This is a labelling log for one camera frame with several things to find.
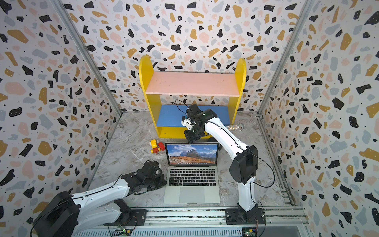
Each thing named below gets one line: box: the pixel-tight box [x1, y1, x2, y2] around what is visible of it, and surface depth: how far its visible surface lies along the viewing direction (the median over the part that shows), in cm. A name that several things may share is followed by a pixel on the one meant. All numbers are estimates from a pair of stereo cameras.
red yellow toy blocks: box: [150, 139, 165, 154], surface depth 99 cm
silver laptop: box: [163, 142, 221, 204], surface depth 86 cm
